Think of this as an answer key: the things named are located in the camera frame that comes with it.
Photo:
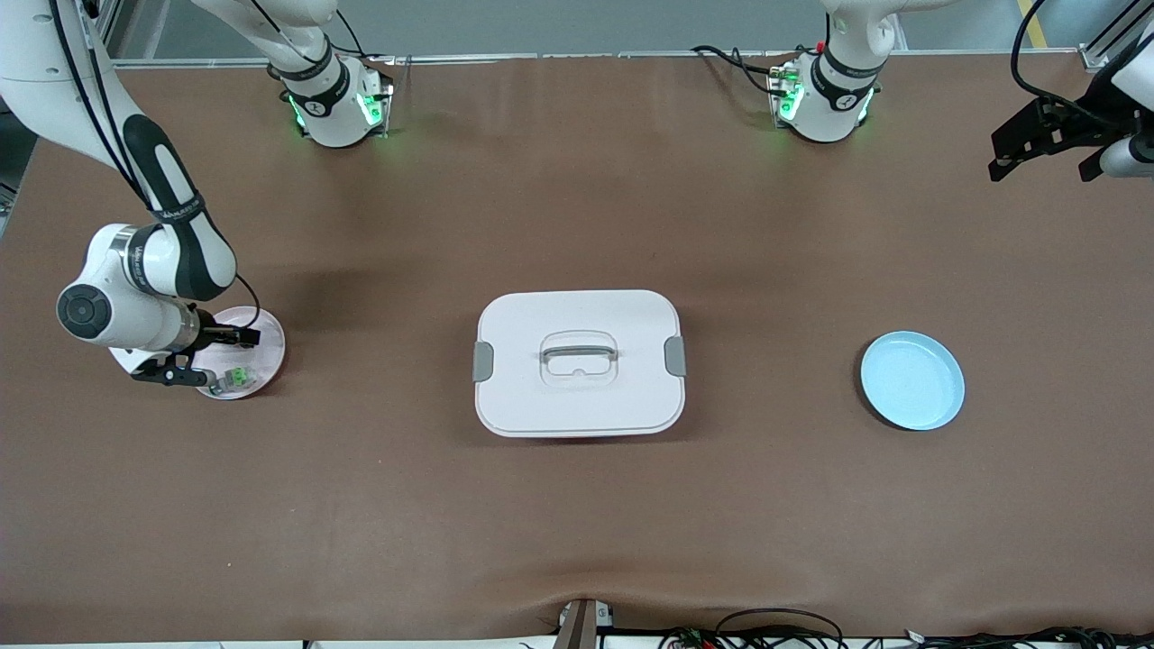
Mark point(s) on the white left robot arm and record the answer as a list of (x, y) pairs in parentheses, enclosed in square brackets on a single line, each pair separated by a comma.
[(834, 104)]

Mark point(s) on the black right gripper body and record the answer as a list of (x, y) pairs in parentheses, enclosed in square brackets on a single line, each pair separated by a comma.
[(213, 335)]

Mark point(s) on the light blue round plate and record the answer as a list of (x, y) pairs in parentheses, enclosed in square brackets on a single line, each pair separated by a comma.
[(911, 383)]

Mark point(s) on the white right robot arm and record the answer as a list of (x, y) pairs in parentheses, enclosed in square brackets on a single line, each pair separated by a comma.
[(117, 306)]

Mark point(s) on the small green toy car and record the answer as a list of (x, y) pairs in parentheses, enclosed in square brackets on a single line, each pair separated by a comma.
[(239, 377)]

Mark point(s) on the silver table edge rail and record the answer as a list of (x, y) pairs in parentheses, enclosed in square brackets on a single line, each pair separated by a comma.
[(586, 55)]

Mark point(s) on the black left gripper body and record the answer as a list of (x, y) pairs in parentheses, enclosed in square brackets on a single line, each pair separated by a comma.
[(1069, 123)]

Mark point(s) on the pink round plate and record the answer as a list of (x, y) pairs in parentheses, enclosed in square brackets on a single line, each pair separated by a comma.
[(266, 361)]

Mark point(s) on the white lidded storage box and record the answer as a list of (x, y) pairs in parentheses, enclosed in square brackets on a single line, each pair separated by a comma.
[(577, 397)]

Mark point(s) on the aluminium frame post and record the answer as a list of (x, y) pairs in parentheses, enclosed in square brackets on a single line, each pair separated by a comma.
[(1104, 50), (106, 27)]

